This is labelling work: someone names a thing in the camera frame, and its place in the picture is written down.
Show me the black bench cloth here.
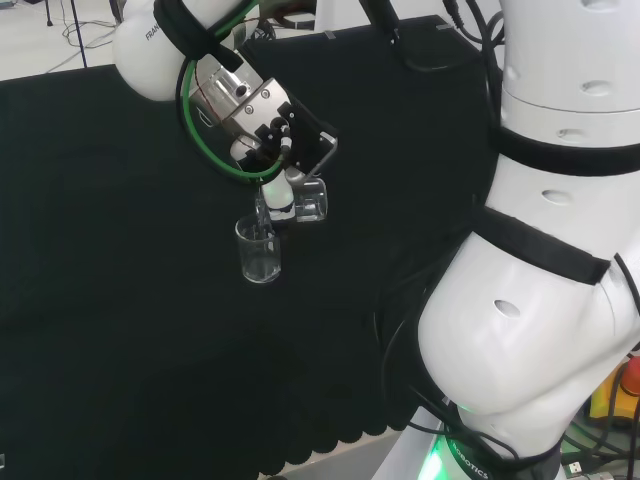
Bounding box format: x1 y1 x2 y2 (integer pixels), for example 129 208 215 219
0 14 506 476

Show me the clear glass beaker with spout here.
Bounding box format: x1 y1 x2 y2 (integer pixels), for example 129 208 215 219
234 214 284 285

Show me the silver wrist mount block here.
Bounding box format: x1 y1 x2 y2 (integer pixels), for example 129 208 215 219
189 62 292 144

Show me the yellow stop button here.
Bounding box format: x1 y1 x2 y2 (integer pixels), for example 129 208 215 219
589 352 640 420

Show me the clear graduated glass beaker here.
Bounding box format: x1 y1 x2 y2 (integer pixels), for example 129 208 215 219
253 177 331 236

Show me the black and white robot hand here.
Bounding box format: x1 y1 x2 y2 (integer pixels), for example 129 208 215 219
228 90 340 227

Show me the thin dark stand pole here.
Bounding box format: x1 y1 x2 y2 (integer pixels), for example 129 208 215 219
69 0 89 69

